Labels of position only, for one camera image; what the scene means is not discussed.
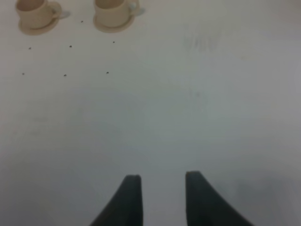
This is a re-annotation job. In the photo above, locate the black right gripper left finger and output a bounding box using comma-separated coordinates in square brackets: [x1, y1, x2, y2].
[91, 175, 143, 226]

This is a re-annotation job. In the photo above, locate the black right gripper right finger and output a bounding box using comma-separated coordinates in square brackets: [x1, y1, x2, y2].
[185, 171, 251, 226]

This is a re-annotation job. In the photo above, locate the beige right cup saucer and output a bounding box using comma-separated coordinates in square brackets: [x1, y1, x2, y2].
[93, 15, 135, 33]

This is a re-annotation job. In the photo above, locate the beige cup saucer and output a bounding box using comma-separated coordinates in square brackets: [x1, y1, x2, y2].
[18, 18, 59, 36]
[93, 15, 135, 33]

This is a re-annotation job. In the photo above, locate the beige right teacup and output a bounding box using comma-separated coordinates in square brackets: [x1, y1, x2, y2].
[94, 0, 140, 28]

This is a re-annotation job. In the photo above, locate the beige teacup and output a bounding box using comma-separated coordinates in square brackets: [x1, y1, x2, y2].
[94, 0, 140, 28]
[15, 0, 62, 29]

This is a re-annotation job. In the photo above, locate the beige left cup saucer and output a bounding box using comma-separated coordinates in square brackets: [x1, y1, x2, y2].
[18, 18, 59, 36]

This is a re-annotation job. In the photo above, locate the beige left teacup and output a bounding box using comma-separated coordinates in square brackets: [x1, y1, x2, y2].
[15, 0, 62, 29]

